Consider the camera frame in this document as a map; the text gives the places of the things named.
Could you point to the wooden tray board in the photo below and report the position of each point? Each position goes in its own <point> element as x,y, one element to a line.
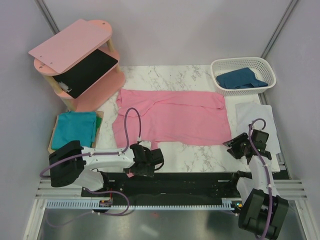
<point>93,144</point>

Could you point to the black tablet on shelf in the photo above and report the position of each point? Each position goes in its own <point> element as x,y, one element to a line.
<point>85,73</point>

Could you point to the blue t-shirt in basket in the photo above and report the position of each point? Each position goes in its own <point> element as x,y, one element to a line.
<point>243,78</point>

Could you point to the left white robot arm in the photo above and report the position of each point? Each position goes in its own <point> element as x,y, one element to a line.
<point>81,166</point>

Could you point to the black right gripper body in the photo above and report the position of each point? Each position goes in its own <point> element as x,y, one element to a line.
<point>238,144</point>

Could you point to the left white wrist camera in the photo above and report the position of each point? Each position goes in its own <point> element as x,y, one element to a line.
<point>145,143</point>

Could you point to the pink t-shirt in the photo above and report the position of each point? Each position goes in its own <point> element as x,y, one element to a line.
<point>193,118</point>

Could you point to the white folded cloth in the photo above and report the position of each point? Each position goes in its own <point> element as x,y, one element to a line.
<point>246,113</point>

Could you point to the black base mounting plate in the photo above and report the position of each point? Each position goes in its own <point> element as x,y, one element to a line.
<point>169,188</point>

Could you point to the white slotted cable duct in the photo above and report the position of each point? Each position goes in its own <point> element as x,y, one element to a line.
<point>87,204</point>

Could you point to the teal folded t-shirt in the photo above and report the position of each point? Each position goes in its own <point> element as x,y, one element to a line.
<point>74,126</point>

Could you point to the green folded t-shirt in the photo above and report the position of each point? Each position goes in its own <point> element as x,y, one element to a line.
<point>98,122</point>

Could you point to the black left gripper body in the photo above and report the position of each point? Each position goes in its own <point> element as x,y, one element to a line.
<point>147,172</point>

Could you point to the pink tiered shelf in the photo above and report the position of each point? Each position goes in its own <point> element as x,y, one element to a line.
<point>67,48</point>

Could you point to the white perforated plastic basket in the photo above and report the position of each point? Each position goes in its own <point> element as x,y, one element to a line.
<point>259,66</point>

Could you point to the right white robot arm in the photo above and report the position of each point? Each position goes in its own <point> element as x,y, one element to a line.
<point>263,210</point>

